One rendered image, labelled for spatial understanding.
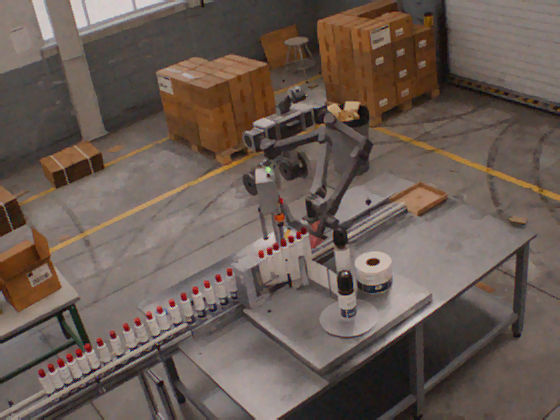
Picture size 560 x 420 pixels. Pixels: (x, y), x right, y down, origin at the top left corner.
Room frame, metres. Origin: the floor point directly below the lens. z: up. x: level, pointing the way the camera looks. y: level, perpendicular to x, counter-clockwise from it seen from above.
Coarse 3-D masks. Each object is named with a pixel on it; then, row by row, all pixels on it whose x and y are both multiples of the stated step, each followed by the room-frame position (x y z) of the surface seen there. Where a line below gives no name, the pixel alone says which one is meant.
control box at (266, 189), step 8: (264, 168) 3.45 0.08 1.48; (272, 168) 3.45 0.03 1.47; (256, 176) 3.38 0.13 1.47; (264, 176) 3.36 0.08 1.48; (272, 176) 3.35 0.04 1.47; (256, 184) 3.30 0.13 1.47; (264, 184) 3.30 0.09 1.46; (272, 184) 3.30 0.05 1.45; (264, 192) 3.30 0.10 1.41; (272, 192) 3.30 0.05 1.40; (264, 200) 3.30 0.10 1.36; (272, 200) 3.30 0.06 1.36; (264, 208) 3.30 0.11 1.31; (272, 208) 3.30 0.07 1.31
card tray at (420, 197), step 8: (416, 184) 4.07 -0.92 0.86; (424, 184) 4.05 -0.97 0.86; (400, 192) 3.99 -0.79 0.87; (408, 192) 4.03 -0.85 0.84; (416, 192) 4.01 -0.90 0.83; (424, 192) 4.00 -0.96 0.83; (432, 192) 3.98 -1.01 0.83; (440, 192) 3.93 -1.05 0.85; (392, 200) 3.94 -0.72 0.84; (400, 200) 3.94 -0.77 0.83; (408, 200) 3.93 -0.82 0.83; (416, 200) 3.91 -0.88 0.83; (424, 200) 3.89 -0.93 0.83; (432, 200) 3.87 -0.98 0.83; (440, 200) 3.84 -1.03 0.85; (408, 208) 3.83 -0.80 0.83; (416, 208) 3.81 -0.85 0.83; (424, 208) 3.75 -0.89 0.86
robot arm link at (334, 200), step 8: (352, 152) 3.66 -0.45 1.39; (352, 160) 3.64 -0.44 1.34; (352, 168) 3.60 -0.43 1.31; (344, 176) 3.59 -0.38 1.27; (352, 176) 3.58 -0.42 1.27; (344, 184) 3.55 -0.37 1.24; (336, 192) 3.53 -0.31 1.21; (344, 192) 3.54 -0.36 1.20; (328, 200) 3.51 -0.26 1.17; (336, 200) 3.50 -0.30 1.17; (336, 208) 3.49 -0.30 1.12
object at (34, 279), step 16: (0, 256) 3.77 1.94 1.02; (16, 256) 3.75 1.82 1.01; (32, 256) 3.82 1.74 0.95; (48, 256) 3.55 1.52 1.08; (0, 272) 3.67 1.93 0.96; (16, 272) 3.73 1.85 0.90; (32, 272) 3.55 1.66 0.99; (48, 272) 3.61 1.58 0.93; (0, 288) 3.52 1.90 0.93; (16, 288) 3.46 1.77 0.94; (32, 288) 3.52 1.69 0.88; (48, 288) 3.58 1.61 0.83; (16, 304) 3.44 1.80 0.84; (32, 304) 3.50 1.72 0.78
